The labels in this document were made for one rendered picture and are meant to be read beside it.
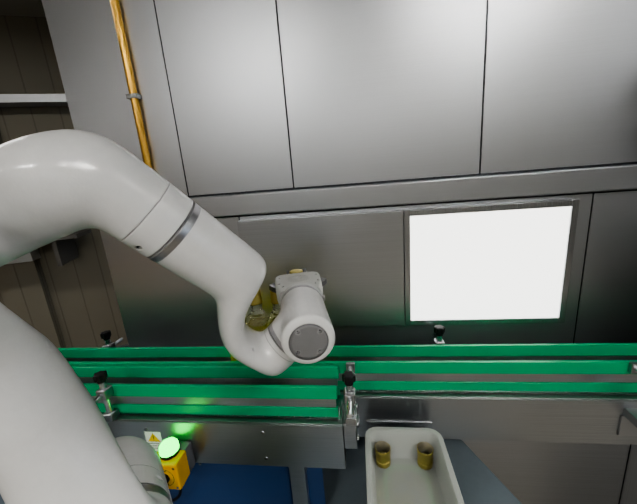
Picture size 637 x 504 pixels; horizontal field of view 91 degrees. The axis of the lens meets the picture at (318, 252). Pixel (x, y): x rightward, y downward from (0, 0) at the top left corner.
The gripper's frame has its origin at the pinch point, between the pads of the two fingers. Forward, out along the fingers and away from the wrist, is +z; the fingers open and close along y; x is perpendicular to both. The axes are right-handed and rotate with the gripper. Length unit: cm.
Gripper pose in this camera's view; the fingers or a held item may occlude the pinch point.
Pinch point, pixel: (296, 277)
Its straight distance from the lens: 78.2
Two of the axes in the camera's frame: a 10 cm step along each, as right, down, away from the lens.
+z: -1.2, -2.3, 9.6
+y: -9.9, 1.1, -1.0
